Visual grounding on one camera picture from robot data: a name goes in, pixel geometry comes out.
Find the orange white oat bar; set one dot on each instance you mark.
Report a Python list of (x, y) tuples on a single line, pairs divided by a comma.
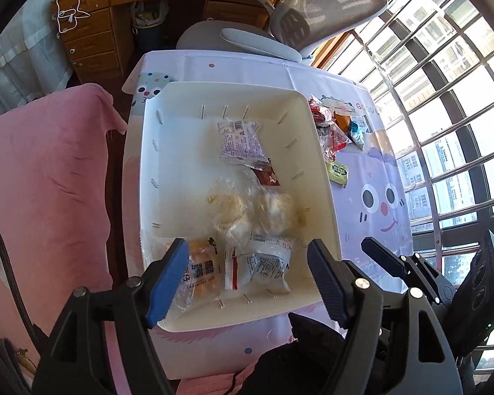
[(347, 117)]

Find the dark red snack bar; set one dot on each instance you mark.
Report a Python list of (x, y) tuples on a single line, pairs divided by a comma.
[(266, 176)]

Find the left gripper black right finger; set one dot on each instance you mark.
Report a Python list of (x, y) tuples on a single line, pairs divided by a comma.
[(350, 297)]

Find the red clear snack bag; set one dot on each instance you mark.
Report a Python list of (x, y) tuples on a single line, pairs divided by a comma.
[(331, 138)]

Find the clear bag flaky pastry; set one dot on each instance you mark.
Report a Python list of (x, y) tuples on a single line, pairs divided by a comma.
[(229, 212)]

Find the white plastic storage bin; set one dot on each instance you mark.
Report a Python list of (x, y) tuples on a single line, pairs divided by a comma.
[(236, 170)]

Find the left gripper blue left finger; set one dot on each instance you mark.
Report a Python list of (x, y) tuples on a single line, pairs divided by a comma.
[(161, 280)]

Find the pink bed blanket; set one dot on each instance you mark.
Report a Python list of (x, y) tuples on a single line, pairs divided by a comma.
[(53, 218)]

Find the white lace covered furniture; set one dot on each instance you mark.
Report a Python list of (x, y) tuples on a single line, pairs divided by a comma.
[(33, 61)]

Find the orange biscuit snack pack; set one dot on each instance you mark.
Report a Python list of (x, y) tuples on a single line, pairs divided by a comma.
[(201, 282)]

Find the wooden desk with drawers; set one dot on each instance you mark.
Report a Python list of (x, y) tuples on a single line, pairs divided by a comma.
[(103, 37)]

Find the grey mesh office chair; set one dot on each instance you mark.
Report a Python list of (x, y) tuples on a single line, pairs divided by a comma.
[(295, 28)]

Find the green pastry packet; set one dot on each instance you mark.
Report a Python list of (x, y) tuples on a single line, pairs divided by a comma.
[(338, 173)]

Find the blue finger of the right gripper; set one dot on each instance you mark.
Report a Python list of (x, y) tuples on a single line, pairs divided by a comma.
[(414, 270)]

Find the blueberry bread package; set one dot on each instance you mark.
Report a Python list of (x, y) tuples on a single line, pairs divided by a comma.
[(240, 143)]

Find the metal window security grille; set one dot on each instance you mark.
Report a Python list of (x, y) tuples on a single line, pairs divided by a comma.
[(429, 68)]

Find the white printed snack bag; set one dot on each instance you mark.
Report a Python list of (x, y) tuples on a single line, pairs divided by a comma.
[(264, 260)]

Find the cartoon purple tablecloth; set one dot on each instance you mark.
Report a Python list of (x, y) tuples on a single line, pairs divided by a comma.
[(373, 202)]

